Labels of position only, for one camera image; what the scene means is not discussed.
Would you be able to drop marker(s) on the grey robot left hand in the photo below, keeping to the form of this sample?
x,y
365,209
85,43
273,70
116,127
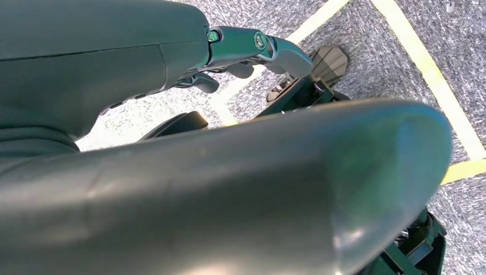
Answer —
x,y
95,57

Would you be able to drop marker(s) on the black robot left leg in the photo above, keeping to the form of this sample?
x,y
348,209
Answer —
x,y
326,64

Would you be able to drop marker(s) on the black robot leg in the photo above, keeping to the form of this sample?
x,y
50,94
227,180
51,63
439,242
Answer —
x,y
417,246
326,64

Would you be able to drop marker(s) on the yellow floor tape square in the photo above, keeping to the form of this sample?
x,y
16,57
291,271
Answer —
x,y
428,72

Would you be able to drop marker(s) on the black robot right leg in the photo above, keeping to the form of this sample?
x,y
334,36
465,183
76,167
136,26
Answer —
x,y
417,246

